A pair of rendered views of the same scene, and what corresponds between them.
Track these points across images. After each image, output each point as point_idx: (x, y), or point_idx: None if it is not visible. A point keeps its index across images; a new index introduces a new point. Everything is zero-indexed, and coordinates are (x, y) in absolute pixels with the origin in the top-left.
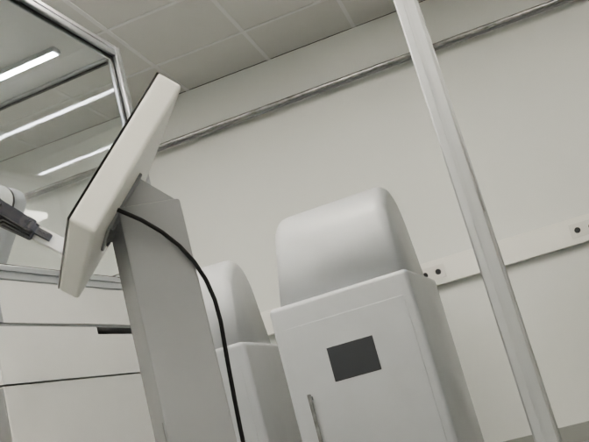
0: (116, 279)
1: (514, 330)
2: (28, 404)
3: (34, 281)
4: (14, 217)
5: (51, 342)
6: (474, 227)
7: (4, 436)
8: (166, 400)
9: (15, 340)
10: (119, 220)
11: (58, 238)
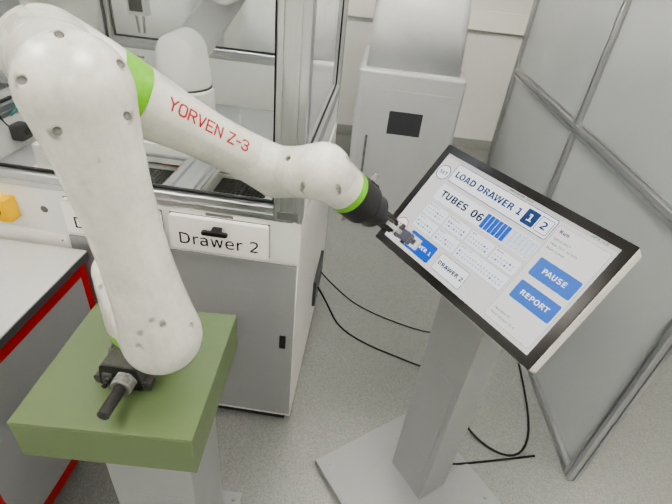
0: (330, 111)
1: (652, 374)
2: (301, 265)
3: None
4: (405, 238)
5: (311, 205)
6: None
7: (290, 293)
8: (467, 383)
9: (304, 225)
10: None
11: (416, 240)
